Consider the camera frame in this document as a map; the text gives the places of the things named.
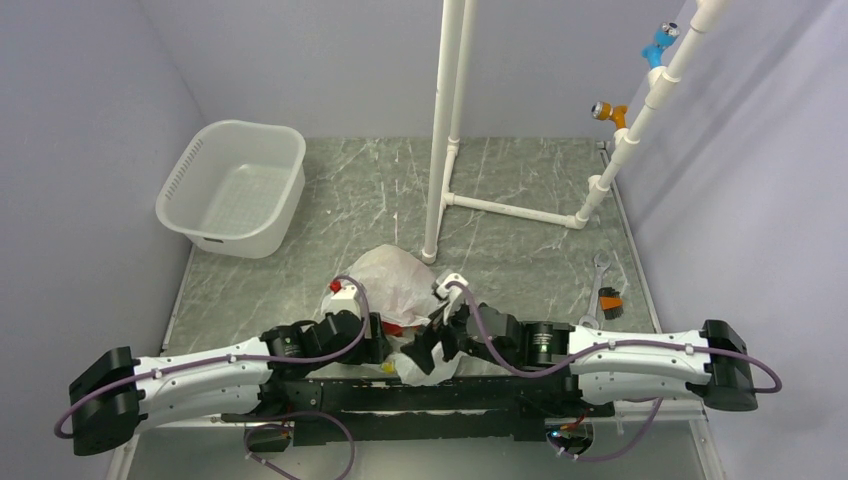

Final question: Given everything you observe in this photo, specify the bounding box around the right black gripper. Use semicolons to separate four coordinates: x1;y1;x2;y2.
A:
400;294;516;374

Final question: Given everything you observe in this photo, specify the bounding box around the white plastic bag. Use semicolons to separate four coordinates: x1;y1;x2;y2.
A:
344;244;462;386

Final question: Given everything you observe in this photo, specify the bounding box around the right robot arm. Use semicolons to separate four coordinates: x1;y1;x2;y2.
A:
392;304;758;415

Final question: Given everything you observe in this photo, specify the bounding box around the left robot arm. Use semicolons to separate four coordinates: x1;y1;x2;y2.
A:
55;310;388;456

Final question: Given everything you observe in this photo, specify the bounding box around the red fake fruit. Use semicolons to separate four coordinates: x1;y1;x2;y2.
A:
381;321;416;337

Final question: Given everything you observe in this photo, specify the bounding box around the white plastic basin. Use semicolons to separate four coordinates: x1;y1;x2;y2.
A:
155;120;306;259

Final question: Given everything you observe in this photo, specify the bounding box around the orange black brush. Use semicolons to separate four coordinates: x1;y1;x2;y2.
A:
598;287;624;320

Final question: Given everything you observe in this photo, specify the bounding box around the silver wrench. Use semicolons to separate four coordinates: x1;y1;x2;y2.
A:
578;251;611;329

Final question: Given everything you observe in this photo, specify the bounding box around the orange nozzle on pipe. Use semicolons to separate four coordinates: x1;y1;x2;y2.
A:
591;101;628;129

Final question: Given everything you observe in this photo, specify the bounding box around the blue nozzle on pipe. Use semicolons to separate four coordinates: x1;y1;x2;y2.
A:
641;22;680;69

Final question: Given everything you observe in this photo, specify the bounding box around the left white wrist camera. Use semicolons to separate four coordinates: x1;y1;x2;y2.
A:
324;276;370;322

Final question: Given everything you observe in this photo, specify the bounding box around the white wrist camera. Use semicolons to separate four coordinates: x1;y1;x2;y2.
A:
433;270;468;323
324;276;370;322

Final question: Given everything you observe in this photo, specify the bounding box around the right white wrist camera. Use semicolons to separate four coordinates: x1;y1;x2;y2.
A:
433;270;468;323

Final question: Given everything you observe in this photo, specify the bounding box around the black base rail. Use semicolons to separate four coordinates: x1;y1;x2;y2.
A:
221;376;615;442

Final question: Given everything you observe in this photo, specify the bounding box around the white PVC pipe frame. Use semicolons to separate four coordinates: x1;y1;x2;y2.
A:
422;1;727;262

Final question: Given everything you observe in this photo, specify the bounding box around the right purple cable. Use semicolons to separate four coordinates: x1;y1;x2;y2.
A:
443;281;783;464

